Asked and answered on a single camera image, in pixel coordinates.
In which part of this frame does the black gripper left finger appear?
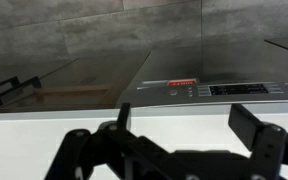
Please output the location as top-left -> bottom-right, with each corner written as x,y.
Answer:
45,102 -> 172,180

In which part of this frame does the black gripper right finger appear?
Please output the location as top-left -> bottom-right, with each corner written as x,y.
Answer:
228,103 -> 288,180

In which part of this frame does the dark grey cabinet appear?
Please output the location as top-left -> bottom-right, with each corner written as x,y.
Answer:
0,51 -> 152,114

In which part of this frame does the stainless steel dishwasher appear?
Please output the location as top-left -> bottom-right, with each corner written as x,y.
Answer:
115,49 -> 288,109

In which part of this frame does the black cabinet door handle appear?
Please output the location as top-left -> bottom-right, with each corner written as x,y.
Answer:
0,76 -> 43,110
0,75 -> 22,95

